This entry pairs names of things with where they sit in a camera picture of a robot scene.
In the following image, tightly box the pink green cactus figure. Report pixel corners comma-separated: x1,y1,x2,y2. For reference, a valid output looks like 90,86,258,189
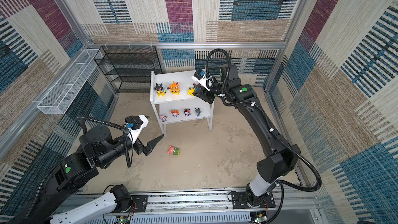
167,146,180,156

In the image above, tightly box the black wire mesh rack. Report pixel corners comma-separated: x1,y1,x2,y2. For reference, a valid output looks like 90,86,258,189
94,46,163,93

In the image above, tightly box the red hat Doraemon figure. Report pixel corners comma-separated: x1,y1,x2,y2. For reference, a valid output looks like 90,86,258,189
184,109,191,117

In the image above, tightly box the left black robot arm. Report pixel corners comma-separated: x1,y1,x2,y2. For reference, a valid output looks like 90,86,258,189
9,115,164,224

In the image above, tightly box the black blue Luxray figure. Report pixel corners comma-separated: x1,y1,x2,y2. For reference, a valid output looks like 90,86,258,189
154,83,166,97

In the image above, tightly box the blue hood Pikachu figure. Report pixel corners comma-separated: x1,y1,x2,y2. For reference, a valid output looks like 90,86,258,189
188,87,195,96

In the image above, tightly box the white wire mesh basket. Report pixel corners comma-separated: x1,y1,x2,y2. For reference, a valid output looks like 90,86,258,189
37,49,98,115

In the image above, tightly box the pink hood Doraemon figure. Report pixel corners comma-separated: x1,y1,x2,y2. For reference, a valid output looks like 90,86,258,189
160,114,167,123

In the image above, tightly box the white two-tier shelf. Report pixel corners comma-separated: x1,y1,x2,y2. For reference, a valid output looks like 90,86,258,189
150,70,214,135

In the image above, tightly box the aluminium mounting rail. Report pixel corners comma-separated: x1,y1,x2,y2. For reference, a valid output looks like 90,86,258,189
89,187,328,224

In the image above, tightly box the orange crab hood Doraemon figure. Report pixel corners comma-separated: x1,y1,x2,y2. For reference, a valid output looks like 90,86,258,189
171,110,179,117

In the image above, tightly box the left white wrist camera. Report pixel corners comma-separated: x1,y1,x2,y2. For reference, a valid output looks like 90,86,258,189
125,115,149,144

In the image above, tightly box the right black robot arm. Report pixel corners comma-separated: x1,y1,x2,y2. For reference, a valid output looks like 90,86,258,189
192,48,322,207

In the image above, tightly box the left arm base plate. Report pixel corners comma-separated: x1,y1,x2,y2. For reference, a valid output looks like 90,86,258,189
115,195,148,214

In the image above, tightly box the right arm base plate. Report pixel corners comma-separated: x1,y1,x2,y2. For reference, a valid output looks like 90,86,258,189
227,191,276,209

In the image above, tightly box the grey hood Doraemon figure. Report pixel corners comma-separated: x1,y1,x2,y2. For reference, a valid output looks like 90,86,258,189
195,108,201,117

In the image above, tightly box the orange yellow Pokemon figure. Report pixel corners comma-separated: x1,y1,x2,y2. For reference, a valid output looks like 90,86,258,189
168,82,180,95

